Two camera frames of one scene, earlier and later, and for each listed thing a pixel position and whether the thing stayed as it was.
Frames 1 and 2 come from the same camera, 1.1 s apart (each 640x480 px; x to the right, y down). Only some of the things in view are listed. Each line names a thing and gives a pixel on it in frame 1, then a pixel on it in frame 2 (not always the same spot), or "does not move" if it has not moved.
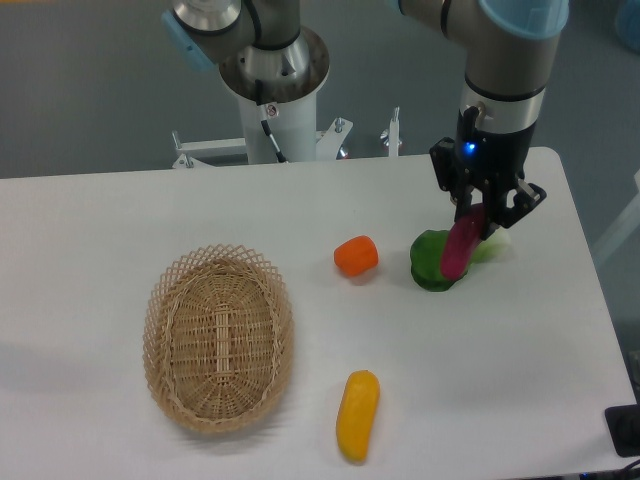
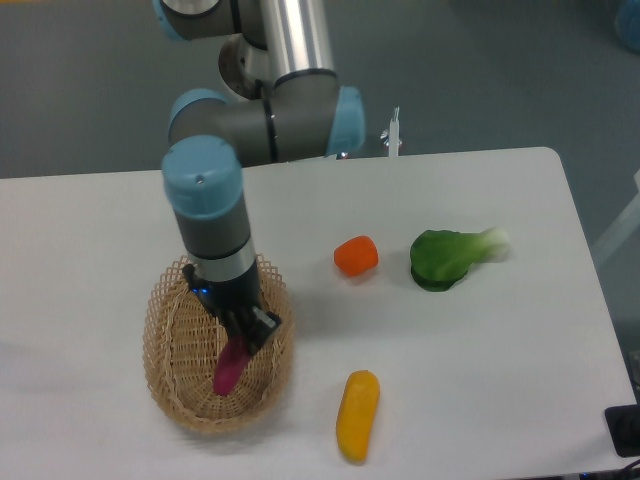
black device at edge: [623, 424] does not move
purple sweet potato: [462, 241] -> [232, 366]
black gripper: [480, 158] -> [238, 303]
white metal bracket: [390, 135] does not move
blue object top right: [628, 24] does not move
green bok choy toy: [427, 250] does not move
